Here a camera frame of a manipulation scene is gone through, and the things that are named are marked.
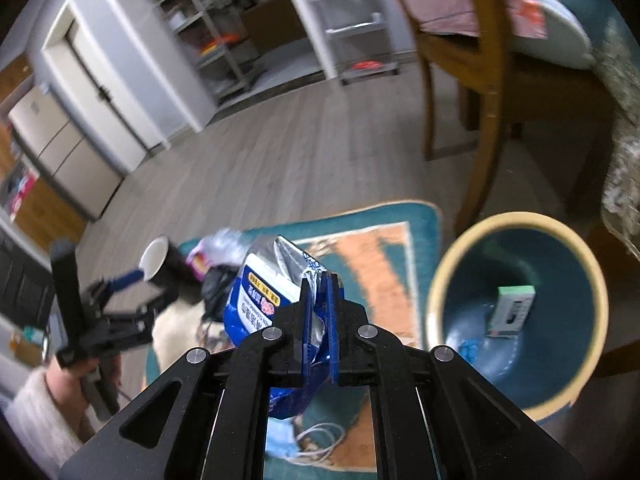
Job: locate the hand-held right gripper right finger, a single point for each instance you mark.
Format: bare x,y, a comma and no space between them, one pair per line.
332,330

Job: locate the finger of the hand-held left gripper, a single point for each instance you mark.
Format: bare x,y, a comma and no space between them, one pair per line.
150,312
125,277

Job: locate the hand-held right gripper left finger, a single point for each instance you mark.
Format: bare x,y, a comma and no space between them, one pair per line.
292,340

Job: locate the blue and silver snack bag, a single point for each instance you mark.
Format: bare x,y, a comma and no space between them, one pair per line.
255,310

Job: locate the black paper cup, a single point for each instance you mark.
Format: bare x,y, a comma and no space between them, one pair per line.
175,270

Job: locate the pink purple wrapper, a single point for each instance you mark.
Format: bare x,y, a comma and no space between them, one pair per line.
196,262

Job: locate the blue face mask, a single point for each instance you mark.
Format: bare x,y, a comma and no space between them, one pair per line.
282,437

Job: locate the teal trash bin cream rim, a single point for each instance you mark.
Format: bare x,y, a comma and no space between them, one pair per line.
550,270

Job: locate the person's left hand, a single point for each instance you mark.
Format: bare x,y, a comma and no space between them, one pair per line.
75,369

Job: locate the black plastic bag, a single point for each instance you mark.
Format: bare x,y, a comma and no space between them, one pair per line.
217,290

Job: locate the teal and orange rug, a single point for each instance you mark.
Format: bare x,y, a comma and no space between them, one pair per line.
380,270

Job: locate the clear plastic bag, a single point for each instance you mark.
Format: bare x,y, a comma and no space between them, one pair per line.
225,245

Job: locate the small blue wrapper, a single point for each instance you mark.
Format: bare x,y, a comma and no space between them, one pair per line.
471,351

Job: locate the beige cabinet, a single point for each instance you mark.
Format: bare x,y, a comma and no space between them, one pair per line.
60,150

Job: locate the green and white box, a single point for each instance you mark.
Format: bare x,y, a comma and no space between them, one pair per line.
510,310

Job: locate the white double door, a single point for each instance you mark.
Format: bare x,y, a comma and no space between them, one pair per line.
100,90

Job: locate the grey metal shelf rack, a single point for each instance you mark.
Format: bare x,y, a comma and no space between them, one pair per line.
227,40

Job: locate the orange plastic item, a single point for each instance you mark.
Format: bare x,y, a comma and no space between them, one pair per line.
365,65

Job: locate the wooden chair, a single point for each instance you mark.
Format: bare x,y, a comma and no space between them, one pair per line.
490,110

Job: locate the white metal shelf rack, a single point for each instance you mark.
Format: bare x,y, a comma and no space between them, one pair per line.
345,25

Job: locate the lace tablecloth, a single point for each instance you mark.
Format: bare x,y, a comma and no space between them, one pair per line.
622,135

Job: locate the pale round pillow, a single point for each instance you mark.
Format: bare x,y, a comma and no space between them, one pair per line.
560,30

